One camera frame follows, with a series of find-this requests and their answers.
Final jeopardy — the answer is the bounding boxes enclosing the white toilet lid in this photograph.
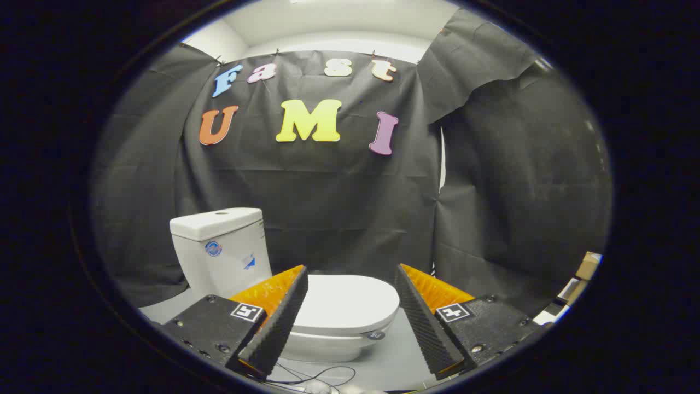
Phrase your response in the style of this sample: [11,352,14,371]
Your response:
[291,274,401,337]

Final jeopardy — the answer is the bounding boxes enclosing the thin black cable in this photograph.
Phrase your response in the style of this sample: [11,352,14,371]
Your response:
[267,360,357,392]

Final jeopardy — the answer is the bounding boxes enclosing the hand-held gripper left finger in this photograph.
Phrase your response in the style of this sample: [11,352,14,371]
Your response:
[160,265,310,381]

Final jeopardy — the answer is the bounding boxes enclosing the black backdrop cloth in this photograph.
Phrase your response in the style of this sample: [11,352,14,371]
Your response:
[90,8,613,319]

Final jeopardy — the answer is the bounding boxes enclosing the white toilet tank cover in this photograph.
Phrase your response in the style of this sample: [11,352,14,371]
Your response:
[169,207,264,242]

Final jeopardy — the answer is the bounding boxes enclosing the brown cardboard box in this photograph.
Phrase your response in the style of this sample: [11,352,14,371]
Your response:
[574,251,603,281]

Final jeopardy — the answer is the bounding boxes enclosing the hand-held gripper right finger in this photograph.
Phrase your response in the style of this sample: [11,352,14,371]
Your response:
[394,263,552,381]

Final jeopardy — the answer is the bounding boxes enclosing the white ceramic toilet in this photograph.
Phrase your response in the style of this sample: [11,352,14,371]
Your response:
[173,221,392,363]

